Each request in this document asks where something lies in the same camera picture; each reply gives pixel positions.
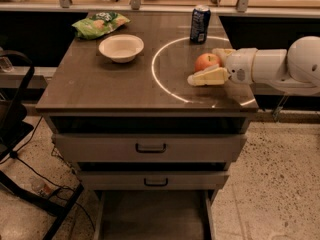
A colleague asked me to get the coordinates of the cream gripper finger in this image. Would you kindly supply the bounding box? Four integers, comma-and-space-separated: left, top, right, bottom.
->
187, 64, 229, 86
212, 48, 234, 64

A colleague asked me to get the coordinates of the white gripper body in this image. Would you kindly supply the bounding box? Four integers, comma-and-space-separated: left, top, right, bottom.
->
225, 48, 257, 84

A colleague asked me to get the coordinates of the red apple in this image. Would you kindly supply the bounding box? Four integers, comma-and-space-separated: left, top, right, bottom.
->
194, 53, 222, 72

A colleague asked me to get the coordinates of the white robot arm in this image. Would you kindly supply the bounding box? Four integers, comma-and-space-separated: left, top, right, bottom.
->
187, 36, 320, 96

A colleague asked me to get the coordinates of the grey drawer cabinet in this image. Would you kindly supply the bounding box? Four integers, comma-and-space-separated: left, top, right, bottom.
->
35, 11, 259, 240

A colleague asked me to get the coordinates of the top grey drawer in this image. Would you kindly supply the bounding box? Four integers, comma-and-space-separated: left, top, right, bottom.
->
53, 134, 246, 163

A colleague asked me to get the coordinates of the grey drawer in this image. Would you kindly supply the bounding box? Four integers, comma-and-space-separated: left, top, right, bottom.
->
78, 171, 229, 190
53, 134, 246, 163

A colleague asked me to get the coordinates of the middle grey drawer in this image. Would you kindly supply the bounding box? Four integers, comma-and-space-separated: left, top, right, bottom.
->
78, 171, 229, 190

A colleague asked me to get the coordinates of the bottom open drawer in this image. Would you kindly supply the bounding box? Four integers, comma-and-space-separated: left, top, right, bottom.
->
93, 190, 216, 240

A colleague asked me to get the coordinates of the blue soda can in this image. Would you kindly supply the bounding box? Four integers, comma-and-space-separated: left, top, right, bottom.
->
190, 5, 211, 44

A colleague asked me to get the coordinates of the white bowl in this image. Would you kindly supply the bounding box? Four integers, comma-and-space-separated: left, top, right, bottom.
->
99, 34, 144, 63

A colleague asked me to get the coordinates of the green chip bag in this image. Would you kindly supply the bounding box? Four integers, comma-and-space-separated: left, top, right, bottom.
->
72, 12, 130, 40

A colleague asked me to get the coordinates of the clear plastic bottle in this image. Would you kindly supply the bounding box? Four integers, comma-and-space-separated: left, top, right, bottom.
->
30, 177, 53, 198

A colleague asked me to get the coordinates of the black chair frame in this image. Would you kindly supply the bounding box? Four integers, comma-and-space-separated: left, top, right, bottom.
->
0, 50, 84, 240

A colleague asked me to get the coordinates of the black floor cable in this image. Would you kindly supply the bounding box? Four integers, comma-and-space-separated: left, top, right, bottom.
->
0, 116, 96, 232

